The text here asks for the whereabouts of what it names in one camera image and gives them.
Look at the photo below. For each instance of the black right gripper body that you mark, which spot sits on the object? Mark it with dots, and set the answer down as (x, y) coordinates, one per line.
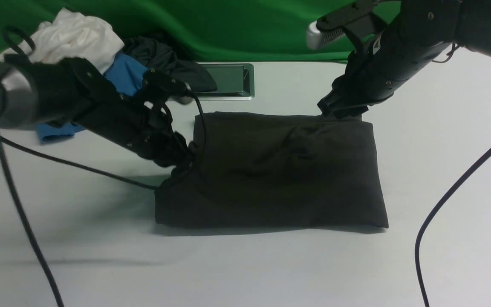
(374, 77)

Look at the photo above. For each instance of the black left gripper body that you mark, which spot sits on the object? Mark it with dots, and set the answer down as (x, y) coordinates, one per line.
(141, 124)

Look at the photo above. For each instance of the dark gray long-sleeve top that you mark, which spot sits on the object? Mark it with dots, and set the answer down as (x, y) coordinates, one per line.
(265, 171)

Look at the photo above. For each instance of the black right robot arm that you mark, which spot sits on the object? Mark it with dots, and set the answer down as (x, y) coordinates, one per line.
(455, 23)

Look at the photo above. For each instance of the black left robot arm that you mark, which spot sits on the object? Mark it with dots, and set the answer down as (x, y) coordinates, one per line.
(74, 91)

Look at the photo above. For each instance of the blue crumpled garment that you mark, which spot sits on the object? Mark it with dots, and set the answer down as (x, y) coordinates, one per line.
(125, 73)

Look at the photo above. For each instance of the dark teal crumpled garment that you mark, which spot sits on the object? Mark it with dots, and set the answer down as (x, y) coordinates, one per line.
(158, 50)

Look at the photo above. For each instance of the white crumpled garment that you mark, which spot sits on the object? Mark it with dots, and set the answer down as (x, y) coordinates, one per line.
(73, 35)

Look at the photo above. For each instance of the green backdrop cloth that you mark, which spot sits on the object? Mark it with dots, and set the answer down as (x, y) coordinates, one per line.
(206, 30)

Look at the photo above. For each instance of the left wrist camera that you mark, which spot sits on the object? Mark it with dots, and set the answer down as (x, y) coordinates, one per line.
(158, 88)

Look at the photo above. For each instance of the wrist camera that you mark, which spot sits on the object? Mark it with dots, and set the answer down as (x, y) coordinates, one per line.
(355, 21)
(158, 88)

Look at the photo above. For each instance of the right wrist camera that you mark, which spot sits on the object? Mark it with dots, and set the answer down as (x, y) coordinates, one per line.
(355, 21)

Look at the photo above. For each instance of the metal table cable hatch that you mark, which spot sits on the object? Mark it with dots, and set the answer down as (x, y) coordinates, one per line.
(234, 82)

